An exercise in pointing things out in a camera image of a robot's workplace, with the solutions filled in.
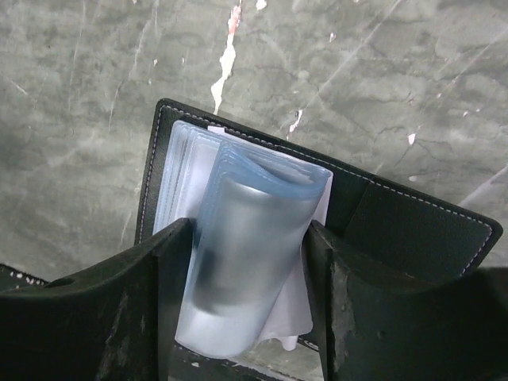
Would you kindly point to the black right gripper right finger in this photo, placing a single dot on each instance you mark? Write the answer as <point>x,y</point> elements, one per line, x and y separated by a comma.
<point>373,322</point>

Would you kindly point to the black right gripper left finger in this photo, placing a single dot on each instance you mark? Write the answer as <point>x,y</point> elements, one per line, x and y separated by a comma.
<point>115,320</point>

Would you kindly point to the black leather card holder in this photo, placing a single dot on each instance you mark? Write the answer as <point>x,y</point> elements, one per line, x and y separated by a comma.
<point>411,232</point>

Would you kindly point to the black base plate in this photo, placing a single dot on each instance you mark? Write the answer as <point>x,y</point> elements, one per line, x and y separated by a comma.
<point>268,360</point>

